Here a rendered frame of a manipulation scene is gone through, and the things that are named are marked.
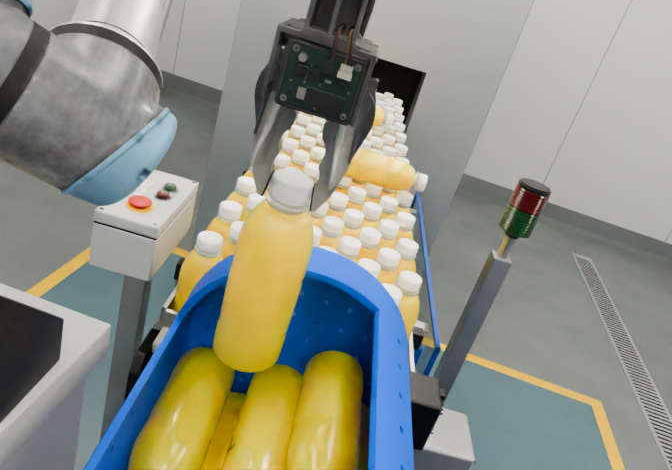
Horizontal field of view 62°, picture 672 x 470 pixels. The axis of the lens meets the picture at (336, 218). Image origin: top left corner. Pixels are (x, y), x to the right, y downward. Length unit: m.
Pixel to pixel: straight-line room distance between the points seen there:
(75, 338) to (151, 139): 0.20
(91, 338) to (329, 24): 0.37
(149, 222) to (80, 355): 0.36
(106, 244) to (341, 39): 0.62
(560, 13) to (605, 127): 0.99
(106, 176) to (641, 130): 4.91
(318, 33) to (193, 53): 5.00
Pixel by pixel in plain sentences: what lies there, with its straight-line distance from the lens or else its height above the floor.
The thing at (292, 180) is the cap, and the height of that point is 1.35.
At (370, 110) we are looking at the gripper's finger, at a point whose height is 1.43.
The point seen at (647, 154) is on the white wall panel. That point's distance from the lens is 5.29.
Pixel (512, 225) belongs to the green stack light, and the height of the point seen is 1.18.
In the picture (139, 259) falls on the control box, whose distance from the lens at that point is 0.92.
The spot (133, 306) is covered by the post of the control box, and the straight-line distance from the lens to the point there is 1.08.
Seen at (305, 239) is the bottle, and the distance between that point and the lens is 0.50.
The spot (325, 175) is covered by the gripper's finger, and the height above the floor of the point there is 1.37.
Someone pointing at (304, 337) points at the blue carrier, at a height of 1.11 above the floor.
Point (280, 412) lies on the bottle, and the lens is 0.63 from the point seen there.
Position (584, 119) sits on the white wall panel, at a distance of 5.09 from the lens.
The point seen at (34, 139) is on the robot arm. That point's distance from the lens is 0.51.
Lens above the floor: 1.53
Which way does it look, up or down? 24 degrees down
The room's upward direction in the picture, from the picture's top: 18 degrees clockwise
